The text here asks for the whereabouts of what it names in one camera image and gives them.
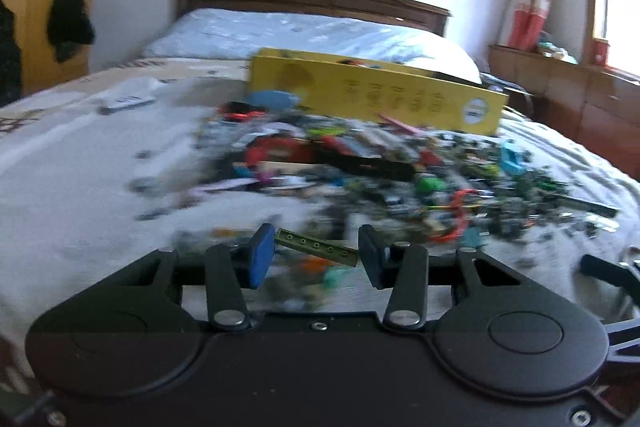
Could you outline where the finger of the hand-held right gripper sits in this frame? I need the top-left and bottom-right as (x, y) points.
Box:
(580, 247), (640, 295)
(602, 314), (640, 360)

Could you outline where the olive green perforated brick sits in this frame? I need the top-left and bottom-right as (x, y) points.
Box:
(276, 227), (360, 268)

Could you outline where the teal white bundle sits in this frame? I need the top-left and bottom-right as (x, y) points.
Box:
(535, 34), (571, 60)

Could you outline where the black jacket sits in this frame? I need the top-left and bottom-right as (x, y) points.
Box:
(46, 0), (96, 64)

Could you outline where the blue grey toy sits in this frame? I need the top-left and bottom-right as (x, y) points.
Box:
(249, 90), (297, 111)

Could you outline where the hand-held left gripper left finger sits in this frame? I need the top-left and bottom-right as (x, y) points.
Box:
(114, 223), (277, 333)

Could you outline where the light blue quilt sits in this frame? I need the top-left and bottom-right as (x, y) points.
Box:
(142, 8), (483, 85)

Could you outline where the white towel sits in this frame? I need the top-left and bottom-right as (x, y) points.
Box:
(0, 72), (640, 358)

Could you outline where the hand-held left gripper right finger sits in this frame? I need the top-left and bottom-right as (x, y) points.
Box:
(358, 224), (527, 332)

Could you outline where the pile of toy bricks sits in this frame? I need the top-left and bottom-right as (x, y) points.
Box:
(130, 99), (621, 260)

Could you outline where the pink paper piece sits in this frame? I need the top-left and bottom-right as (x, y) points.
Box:
(378, 113), (418, 131)

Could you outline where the light blue plastic case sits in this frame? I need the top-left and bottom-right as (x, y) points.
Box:
(500, 141), (527, 174)

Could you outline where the white remote control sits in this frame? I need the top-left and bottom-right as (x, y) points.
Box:
(97, 93), (156, 115)

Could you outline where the wooden cabinet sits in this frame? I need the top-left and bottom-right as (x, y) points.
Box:
(487, 44), (640, 180)

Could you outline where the black strap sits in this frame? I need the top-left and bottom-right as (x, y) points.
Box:
(326, 154), (417, 184)

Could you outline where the patterned bed sheet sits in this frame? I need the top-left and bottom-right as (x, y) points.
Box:
(0, 57), (251, 124)

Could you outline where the red and yellow cord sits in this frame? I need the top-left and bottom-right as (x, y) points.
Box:
(429, 188), (477, 244)

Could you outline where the yellow cardboard box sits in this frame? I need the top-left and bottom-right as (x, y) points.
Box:
(247, 48), (510, 136)

